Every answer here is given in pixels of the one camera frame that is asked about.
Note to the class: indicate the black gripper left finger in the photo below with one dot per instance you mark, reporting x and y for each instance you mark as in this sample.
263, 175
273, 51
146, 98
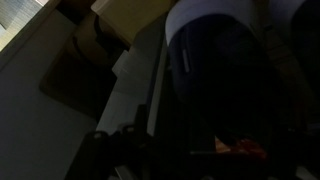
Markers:
113, 153

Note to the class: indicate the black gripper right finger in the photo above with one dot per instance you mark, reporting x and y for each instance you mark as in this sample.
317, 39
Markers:
283, 156

